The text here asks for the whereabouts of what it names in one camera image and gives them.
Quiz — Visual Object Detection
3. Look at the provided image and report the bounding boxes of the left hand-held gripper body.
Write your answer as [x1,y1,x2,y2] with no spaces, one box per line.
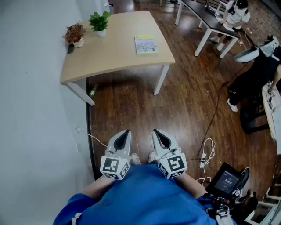
[100,147,132,181]

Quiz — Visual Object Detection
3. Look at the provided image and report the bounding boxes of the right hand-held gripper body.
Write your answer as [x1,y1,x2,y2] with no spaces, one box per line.
[155,146,188,180]

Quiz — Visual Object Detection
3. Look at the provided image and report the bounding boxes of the white and yellow book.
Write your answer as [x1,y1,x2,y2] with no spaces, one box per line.
[134,34,159,55]

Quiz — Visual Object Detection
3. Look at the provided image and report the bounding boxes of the person's left forearm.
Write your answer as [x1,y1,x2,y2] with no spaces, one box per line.
[82,174,117,200]

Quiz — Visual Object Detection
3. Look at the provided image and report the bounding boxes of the person's right forearm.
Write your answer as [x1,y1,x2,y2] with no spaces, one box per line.
[173,172,206,200]

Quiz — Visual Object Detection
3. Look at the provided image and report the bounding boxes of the person's right shoe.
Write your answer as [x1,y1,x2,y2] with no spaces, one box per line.
[147,150,158,164]

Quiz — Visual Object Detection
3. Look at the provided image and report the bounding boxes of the person's shoe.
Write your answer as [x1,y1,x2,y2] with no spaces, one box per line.
[130,153,142,166]
[147,150,158,164]

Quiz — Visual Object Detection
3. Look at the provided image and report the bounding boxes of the person's left shoe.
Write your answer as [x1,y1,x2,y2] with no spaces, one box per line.
[130,153,142,166]

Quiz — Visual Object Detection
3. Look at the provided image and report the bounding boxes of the white power strip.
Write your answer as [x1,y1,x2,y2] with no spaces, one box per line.
[199,153,207,169]

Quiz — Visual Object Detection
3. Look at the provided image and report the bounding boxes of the person's blue shirt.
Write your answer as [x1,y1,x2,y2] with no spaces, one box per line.
[52,163,238,225]

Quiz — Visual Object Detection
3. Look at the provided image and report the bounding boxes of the black tablet screen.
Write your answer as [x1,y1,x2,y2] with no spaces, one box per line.
[205,162,242,200]

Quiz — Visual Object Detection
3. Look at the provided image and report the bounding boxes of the clear bottle green label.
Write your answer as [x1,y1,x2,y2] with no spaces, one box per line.
[89,83,99,97]

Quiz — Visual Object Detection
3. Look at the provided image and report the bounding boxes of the black chair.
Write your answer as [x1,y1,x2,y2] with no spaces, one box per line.
[239,94,270,134]

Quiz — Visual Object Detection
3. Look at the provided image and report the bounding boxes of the light wood table white legs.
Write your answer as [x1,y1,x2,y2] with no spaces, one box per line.
[60,11,176,106]

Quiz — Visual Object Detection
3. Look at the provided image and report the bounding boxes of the brown dried plant white pot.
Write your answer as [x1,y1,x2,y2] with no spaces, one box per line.
[62,21,87,48]

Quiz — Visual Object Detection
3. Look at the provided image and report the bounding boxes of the green potted plant white pot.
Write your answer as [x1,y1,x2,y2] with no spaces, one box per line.
[88,11,112,38]

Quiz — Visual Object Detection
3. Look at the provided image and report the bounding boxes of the dark desk white legs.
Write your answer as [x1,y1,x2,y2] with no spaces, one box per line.
[175,0,240,59]

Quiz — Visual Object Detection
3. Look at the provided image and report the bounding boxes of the white wall plug with cable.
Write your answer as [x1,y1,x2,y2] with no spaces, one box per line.
[74,125,108,147]

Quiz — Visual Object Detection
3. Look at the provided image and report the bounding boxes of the white coiled cable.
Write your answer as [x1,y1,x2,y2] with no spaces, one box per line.
[196,138,217,187]

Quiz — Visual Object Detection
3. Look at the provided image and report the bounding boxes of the long black floor cable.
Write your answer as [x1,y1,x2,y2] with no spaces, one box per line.
[186,63,250,161]

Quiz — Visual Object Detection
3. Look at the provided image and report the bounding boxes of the black device mount with cables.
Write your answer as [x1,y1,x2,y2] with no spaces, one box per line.
[203,167,251,225]

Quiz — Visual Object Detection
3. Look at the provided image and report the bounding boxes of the white harness strap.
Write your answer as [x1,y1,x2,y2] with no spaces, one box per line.
[71,212,83,225]

